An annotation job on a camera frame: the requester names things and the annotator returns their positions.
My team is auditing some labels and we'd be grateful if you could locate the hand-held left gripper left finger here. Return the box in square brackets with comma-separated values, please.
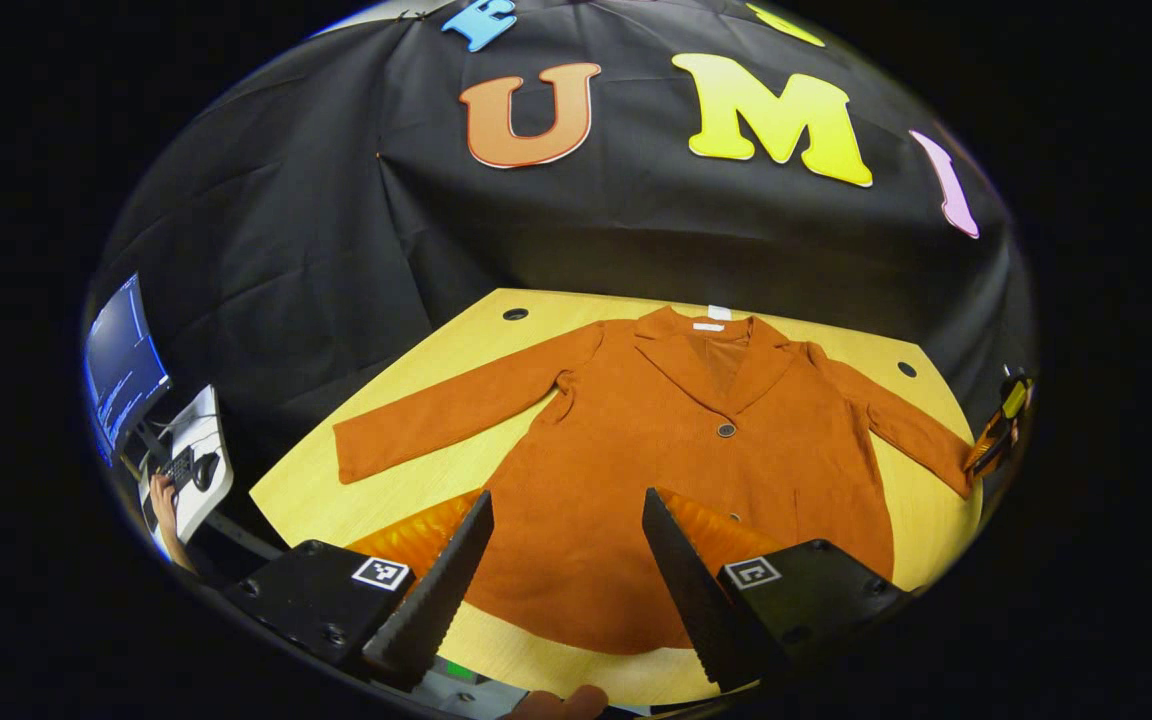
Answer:
[221, 490, 495, 693]

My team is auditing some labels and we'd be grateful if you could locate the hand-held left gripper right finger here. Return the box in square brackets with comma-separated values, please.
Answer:
[642, 488, 912, 693]

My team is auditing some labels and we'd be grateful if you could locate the orange coat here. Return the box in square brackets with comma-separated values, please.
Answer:
[333, 305, 977, 656]

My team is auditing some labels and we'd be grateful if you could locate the black keyboard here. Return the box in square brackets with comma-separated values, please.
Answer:
[158, 448, 195, 493]

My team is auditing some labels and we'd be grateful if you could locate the computer monitor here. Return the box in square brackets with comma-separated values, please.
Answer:
[84, 273, 173, 469]

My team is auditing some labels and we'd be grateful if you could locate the black backdrop cloth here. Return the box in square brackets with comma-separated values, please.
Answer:
[86, 0, 1037, 501]

